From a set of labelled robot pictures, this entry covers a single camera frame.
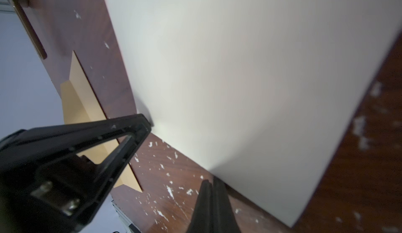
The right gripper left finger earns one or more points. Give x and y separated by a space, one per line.
55 179

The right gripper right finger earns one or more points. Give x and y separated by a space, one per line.
213 212

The cream letter paper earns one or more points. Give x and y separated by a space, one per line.
259 92

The brown plastic slotted scoop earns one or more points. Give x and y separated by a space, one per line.
18 7

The tan paper envelope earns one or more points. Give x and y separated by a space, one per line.
80 105

